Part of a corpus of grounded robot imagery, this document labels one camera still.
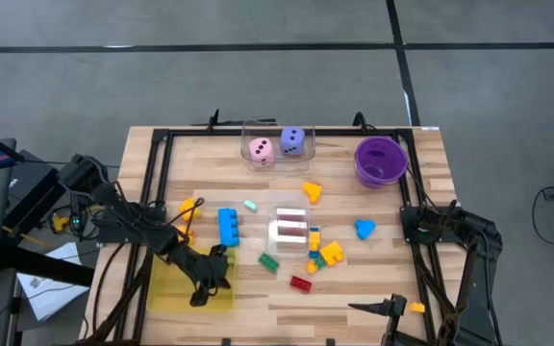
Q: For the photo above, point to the black equipment case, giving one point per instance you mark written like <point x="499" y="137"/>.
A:
<point x="22" y="197"/>

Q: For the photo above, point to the white paper sheet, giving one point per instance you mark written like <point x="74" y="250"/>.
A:
<point x="51" y="293"/>

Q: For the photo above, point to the black controller box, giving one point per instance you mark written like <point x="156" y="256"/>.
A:
<point x="76" y="222"/>

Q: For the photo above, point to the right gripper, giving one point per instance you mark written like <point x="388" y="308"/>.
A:
<point x="395" y="312"/>

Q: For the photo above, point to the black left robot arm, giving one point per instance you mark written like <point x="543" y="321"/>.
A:
<point x="128" y="221"/>

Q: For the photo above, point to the purple plastic bucket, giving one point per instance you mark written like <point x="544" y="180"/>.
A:
<point x="380" y="161"/>

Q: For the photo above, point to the black metal table frame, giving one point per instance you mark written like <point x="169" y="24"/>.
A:
<point x="334" y="131"/>

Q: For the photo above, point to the long blue toy brick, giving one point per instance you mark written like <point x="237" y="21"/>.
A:
<point x="229" y="228"/>

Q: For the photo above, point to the narrow yellow toy brick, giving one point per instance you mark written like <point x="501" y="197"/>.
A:
<point x="314" y="240"/>

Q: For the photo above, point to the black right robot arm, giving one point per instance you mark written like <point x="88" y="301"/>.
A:
<point x="484" y="240"/>

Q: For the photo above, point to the large yellow toy brick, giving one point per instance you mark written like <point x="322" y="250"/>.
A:
<point x="332" y="253"/>

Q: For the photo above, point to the small clear plastic container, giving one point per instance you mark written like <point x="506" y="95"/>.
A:
<point x="289" y="202"/>

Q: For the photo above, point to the tiny yellow toy brick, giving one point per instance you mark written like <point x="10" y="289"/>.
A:
<point x="417" y="307"/>

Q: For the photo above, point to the red toy brick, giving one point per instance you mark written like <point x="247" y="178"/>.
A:
<point x="301" y="284"/>

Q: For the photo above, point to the blue rounded toy block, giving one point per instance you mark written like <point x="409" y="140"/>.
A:
<point x="364" y="229"/>

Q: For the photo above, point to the narrow blue toy brick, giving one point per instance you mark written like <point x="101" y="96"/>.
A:
<point x="314" y="254"/>

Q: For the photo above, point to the yellow T-shaped toy brick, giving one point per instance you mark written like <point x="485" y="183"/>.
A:
<point x="312" y="192"/>

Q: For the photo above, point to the light teal toy block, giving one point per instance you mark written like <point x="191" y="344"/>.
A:
<point x="250" y="205"/>

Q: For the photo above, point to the small orange round toy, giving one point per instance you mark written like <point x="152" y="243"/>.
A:
<point x="311" y="267"/>

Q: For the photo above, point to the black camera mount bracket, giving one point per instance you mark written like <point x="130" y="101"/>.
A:
<point x="226" y="342"/>
<point x="331" y="342"/>

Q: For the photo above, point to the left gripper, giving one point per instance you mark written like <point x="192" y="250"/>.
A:
<point x="209" y="274"/>

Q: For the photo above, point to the large clear plastic bin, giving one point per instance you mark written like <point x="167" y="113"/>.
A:
<point x="308" y="154"/>

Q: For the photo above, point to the pink foam die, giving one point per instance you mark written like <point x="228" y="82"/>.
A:
<point x="261" y="152"/>

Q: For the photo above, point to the small green toy brick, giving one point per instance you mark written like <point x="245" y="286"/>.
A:
<point x="320" y="262"/>

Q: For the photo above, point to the purple foam die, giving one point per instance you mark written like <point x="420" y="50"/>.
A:
<point x="293" y="140"/>

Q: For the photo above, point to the dark green toy brick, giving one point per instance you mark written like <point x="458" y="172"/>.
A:
<point x="268" y="263"/>

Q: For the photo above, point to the black support beam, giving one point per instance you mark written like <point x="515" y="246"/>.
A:
<point x="46" y="269"/>

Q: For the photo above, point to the yellow translucent plastic bin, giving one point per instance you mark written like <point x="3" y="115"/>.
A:
<point x="166" y="288"/>

